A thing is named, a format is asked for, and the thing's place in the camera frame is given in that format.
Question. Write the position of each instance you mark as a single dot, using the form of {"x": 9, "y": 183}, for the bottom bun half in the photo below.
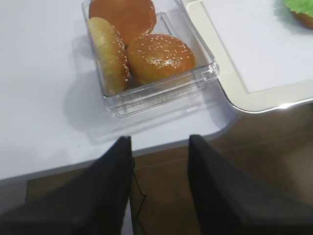
{"x": 304, "y": 19}

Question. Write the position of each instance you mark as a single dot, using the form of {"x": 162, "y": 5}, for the white paper sheet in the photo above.
{"x": 267, "y": 45}

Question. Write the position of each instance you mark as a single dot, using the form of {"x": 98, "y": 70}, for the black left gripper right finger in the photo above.
{"x": 230, "y": 202}

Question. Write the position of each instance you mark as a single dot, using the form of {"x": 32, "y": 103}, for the clear bun container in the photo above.
{"x": 171, "y": 19}

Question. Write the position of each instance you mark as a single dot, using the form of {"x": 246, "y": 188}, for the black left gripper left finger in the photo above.
{"x": 93, "y": 203}

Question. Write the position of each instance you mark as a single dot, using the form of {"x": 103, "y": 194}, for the sesame bun top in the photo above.
{"x": 154, "y": 57}

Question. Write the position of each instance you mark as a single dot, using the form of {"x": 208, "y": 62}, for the plain brown bun top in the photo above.
{"x": 131, "y": 18}

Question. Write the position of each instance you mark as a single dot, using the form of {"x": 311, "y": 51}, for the silver metal tray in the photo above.
{"x": 230, "y": 80}

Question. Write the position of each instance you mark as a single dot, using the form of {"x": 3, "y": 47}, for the green lettuce leaf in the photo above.
{"x": 300, "y": 6}

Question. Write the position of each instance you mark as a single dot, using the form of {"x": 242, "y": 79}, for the upright sesame bun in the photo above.
{"x": 111, "y": 54}

